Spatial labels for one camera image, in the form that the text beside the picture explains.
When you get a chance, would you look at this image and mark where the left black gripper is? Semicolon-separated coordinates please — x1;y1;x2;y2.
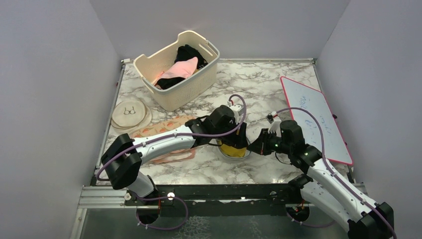
212;119;247;148

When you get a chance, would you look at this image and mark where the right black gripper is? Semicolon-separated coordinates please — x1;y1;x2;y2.
247;128;292;155

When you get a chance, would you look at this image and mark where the yellow bra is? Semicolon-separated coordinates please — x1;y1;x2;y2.
219;144;247;158

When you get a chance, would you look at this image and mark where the white mesh cylindrical laundry bag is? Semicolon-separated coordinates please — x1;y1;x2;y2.
216;129;250;159

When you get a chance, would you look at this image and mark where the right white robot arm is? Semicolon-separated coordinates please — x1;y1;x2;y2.
247;120;397;239

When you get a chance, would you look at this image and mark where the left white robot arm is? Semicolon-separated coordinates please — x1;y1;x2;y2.
97;104;246;205

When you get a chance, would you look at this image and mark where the floral peach mesh laundry bag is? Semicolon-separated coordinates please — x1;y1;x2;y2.
130;115;196;164

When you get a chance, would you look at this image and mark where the cream perforated laundry basket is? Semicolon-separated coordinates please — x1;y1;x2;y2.
133;30;220;111

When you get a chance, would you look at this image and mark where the round beige bra wash bag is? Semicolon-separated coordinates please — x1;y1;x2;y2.
110;99;152;134

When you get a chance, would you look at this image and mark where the pink garment in basket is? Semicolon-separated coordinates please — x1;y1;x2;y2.
156;57;198;80

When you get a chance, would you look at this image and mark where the pink framed whiteboard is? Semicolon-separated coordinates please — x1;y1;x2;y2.
280;76;353;165

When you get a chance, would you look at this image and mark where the black garment in basket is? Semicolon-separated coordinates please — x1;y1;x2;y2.
152;44;208;90

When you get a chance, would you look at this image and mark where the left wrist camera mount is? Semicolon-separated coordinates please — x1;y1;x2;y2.
228;102;244;124

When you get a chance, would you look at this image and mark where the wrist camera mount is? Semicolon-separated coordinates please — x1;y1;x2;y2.
266;112;282;133
228;102;244;124

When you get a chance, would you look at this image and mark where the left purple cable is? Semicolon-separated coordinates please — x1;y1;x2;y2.
96;94;247;181

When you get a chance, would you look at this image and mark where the purple cable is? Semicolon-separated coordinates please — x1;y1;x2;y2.
275;107;398;239
96;94;247;181

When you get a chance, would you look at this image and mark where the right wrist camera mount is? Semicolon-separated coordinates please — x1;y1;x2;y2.
266;112;282;133

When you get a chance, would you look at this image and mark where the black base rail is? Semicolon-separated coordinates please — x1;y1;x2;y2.
124;183;310;221

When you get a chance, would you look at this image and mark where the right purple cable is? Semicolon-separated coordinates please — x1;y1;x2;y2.
275;107;398;239

